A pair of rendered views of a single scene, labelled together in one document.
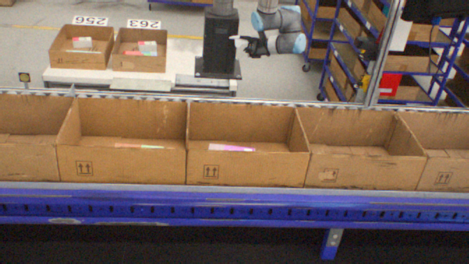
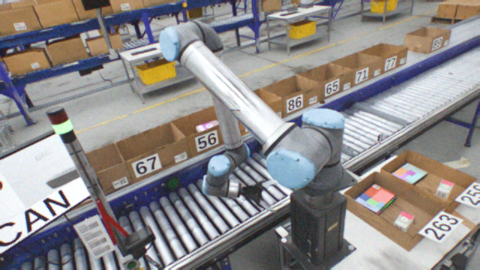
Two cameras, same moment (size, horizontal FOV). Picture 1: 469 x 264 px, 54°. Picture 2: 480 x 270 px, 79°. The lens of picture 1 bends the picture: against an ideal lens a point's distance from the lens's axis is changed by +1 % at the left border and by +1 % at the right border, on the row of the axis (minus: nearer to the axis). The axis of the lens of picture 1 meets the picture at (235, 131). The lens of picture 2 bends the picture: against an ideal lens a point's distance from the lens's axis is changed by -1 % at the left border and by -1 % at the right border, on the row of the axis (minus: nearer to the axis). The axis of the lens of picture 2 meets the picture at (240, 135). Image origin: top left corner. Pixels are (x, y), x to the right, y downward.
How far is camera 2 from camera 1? 313 cm
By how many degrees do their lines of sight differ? 113
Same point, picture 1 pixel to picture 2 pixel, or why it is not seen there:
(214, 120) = not seen: hidden behind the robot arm
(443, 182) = (106, 160)
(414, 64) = not seen: outside the picture
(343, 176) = (156, 138)
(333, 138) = (165, 165)
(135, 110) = not seen: hidden behind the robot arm
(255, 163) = (193, 118)
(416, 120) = (111, 173)
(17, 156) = (271, 89)
